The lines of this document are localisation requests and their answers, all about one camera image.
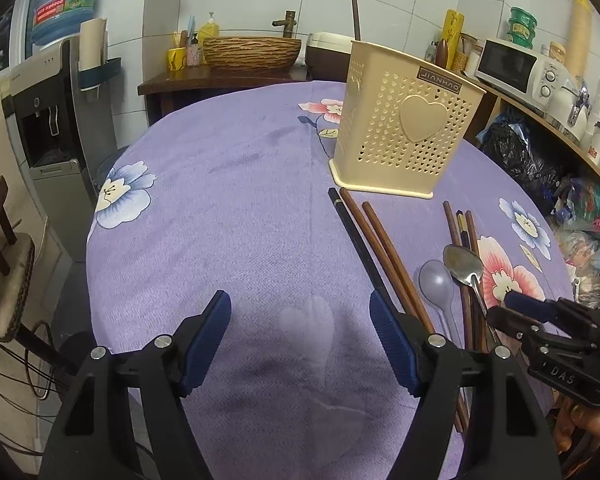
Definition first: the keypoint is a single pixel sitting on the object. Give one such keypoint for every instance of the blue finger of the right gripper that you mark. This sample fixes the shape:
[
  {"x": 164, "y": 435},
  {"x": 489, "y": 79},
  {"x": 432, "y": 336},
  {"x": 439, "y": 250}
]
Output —
[{"x": 544, "y": 311}]

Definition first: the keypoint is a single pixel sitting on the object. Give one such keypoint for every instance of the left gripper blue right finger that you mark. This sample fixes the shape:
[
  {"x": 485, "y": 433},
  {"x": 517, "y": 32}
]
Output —
[{"x": 399, "y": 352}]

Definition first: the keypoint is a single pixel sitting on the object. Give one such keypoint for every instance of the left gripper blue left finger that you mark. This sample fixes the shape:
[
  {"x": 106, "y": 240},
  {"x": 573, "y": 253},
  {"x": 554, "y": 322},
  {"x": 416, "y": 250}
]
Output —
[{"x": 200, "y": 338}]

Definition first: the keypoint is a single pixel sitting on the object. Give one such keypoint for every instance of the purple plastic spoon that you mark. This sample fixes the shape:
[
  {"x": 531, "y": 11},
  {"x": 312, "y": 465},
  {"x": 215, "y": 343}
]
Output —
[{"x": 436, "y": 285}]

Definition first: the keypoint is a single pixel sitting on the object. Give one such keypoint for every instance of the brown wooden chopstick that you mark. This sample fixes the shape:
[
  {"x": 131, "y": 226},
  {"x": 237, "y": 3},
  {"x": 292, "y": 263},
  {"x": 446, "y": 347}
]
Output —
[
  {"x": 373, "y": 241},
  {"x": 398, "y": 265},
  {"x": 473, "y": 238},
  {"x": 455, "y": 239}
]

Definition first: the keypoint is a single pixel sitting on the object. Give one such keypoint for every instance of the metal spoon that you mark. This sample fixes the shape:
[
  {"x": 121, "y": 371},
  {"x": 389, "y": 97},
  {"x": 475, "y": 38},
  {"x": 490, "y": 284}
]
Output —
[{"x": 466, "y": 267}]

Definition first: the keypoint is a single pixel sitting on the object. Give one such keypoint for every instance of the right hand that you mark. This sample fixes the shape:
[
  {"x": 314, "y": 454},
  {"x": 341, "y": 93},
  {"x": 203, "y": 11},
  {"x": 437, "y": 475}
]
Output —
[{"x": 573, "y": 416}]

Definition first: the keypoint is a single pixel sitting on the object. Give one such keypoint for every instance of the colourful plastic bags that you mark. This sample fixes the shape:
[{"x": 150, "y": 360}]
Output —
[{"x": 575, "y": 220}]

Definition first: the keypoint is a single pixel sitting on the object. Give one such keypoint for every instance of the purple floral tablecloth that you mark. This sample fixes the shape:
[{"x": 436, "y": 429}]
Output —
[{"x": 231, "y": 194}]

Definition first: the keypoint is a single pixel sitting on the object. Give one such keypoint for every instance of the black garbage bag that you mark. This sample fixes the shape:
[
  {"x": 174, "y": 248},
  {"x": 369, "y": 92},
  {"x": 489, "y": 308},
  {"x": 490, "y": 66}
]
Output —
[{"x": 520, "y": 148}]

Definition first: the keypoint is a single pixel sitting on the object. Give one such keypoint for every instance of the white electric kettle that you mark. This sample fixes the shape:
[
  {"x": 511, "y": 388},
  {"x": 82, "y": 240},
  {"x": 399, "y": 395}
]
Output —
[{"x": 567, "y": 110}]

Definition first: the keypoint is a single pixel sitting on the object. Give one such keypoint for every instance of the wooden shelf unit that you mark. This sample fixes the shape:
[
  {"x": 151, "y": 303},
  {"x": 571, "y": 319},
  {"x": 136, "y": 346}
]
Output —
[{"x": 494, "y": 102}]

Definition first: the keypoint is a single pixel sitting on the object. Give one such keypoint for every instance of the wooden stool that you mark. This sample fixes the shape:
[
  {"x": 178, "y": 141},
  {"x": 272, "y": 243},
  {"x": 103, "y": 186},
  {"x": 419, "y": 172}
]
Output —
[{"x": 17, "y": 252}]

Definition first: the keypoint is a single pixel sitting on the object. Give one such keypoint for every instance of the beige perforated cutlery holder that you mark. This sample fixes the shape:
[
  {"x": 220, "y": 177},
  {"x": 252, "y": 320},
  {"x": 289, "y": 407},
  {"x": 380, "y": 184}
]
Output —
[{"x": 402, "y": 122}]

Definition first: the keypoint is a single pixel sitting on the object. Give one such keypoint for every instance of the white microwave oven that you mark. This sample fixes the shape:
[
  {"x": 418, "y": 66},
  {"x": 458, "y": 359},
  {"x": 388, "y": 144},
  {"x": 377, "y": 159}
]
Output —
[{"x": 523, "y": 74}]

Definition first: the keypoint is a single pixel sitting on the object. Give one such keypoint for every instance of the dark wooden sink cabinet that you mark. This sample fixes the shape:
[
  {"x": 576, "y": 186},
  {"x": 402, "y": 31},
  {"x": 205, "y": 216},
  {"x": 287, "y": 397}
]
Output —
[{"x": 171, "y": 91}]

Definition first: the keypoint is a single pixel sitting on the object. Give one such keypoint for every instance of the tall beige roll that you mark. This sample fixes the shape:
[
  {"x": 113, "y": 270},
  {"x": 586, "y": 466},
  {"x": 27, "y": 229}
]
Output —
[{"x": 579, "y": 37}]

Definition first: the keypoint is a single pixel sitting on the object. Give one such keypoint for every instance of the water dispenser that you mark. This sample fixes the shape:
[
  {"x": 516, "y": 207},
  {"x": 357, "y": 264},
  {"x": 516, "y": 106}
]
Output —
[{"x": 67, "y": 137}]

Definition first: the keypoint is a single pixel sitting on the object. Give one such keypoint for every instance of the yellow mug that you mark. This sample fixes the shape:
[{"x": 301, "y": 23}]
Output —
[{"x": 176, "y": 59}]

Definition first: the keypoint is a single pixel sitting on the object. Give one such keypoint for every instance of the green stacked containers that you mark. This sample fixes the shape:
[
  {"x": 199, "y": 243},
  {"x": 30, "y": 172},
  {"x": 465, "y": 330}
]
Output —
[{"x": 521, "y": 27}]

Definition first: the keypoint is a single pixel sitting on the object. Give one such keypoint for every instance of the white brown rice cooker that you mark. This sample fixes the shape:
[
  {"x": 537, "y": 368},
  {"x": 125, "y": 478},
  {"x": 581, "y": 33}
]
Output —
[{"x": 328, "y": 56}]

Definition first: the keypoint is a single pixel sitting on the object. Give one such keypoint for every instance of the yellow soap bottle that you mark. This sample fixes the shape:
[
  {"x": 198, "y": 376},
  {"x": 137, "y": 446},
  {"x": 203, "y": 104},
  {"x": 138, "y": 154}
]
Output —
[{"x": 209, "y": 30}]

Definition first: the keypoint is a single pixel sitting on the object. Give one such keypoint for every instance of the yellow tall box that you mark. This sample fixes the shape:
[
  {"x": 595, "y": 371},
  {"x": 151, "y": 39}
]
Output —
[{"x": 451, "y": 30}]

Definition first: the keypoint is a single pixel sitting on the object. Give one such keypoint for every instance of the paper cup stack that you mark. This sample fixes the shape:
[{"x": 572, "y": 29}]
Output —
[{"x": 92, "y": 43}]

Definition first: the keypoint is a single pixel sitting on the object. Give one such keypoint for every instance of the bronze faucet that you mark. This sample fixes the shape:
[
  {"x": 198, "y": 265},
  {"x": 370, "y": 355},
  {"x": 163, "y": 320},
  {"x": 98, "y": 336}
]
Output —
[{"x": 288, "y": 23}]

